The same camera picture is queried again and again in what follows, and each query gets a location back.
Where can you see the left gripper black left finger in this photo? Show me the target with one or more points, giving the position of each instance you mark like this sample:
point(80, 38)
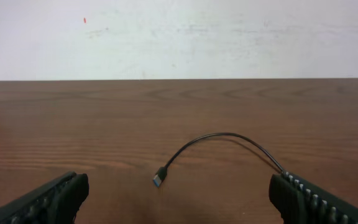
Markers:
point(57, 201)

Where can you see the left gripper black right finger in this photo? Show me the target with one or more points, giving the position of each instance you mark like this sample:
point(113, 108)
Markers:
point(300, 201)

